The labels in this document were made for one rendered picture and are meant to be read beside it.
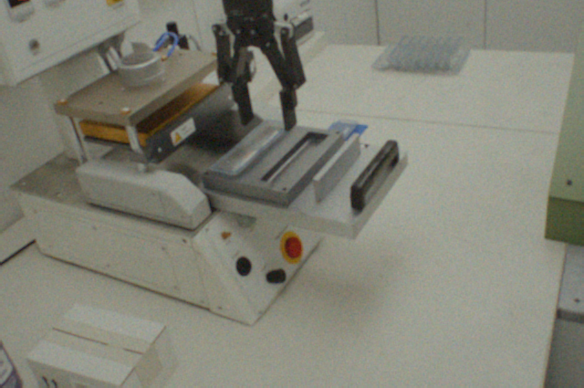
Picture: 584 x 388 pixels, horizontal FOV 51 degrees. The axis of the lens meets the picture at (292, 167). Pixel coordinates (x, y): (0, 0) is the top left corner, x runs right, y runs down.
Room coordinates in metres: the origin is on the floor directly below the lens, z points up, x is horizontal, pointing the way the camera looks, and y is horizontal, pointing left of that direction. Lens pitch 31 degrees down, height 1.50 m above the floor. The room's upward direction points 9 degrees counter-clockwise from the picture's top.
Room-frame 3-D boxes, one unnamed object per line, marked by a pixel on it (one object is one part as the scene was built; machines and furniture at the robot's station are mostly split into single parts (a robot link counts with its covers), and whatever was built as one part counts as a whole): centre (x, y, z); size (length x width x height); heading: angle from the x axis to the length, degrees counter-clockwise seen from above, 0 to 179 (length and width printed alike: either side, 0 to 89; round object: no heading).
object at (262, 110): (1.13, 0.10, 0.96); 0.26 x 0.05 x 0.07; 56
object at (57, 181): (1.08, 0.27, 0.93); 0.46 x 0.35 x 0.01; 56
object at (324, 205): (0.89, -0.01, 0.97); 0.30 x 0.22 x 0.08; 56
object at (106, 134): (1.07, 0.23, 1.07); 0.22 x 0.17 x 0.10; 146
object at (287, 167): (0.91, 0.03, 0.98); 0.20 x 0.17 x 0.03; 146
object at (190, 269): (1.07, 0.22, 0.84); 0.53 x 0.37 x 0.17; 56
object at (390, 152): (0.81, -0.13, 0.99); 0.15 x 0.02 x 0.04; 146
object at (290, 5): (2.04, -0.01, 0.88); 0.25 x 0.20 x 0.17; 53
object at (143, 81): (1.09, 0.25, 1.08); 0.31 x 0.24 x 0.13; 146
